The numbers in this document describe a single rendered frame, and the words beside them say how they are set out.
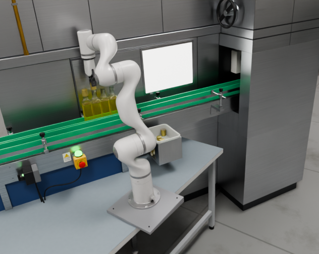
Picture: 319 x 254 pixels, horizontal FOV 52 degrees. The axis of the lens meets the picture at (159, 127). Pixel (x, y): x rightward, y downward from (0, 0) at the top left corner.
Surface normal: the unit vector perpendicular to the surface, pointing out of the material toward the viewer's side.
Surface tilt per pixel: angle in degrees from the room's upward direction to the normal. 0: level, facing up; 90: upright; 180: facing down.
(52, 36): 90
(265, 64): 90
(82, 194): 0
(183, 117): 90
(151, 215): 4
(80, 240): 0
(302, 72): 90
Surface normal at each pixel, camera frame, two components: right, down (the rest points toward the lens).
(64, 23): 0.45, 0.37
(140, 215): -0.10, -0.87
